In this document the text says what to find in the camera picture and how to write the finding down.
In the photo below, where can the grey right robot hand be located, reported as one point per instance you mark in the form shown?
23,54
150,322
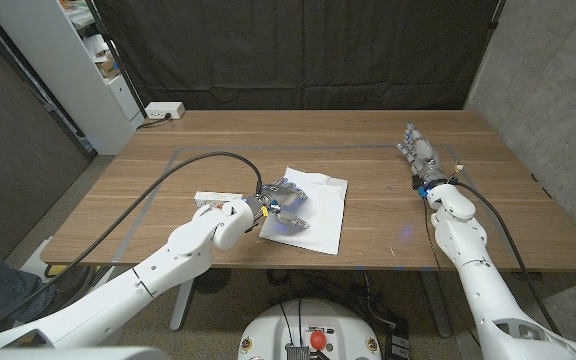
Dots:
425,157

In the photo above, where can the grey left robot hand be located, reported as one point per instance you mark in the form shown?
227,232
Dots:
278,195

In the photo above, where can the white paper sheet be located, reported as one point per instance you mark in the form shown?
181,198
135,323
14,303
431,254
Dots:
323,220

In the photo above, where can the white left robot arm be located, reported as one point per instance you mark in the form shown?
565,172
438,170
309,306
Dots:
118,295

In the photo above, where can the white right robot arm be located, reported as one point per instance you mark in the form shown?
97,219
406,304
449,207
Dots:
483,290

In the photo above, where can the red white toothpaste box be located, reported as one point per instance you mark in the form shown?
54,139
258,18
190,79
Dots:
213,197

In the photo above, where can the black round vent disc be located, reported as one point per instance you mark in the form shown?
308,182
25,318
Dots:
215,281

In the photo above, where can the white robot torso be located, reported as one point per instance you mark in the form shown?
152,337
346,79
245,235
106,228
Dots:
268,330

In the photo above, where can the white power strip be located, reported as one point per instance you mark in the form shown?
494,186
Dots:
164,109

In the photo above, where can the black backdrop curtain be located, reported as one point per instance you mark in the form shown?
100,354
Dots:
293,50

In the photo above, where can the grey table leg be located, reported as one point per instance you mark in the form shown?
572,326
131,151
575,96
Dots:
435,305
182,310

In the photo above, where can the red emergency stop button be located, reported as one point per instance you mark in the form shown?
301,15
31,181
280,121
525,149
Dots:
318,339

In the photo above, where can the black backdrop stand pole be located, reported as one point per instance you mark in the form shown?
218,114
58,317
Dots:
495,15
118,65

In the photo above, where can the black floor power strip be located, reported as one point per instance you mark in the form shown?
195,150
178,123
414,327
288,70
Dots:
398,345

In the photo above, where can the cardboard box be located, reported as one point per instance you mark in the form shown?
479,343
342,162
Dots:
108,67

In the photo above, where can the dark shoe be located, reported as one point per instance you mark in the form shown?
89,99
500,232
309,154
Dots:
73,282

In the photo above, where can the white shelf cabinet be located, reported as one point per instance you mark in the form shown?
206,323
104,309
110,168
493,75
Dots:
68,75

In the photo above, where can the white flat floor board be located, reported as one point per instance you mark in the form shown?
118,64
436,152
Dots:
35,260

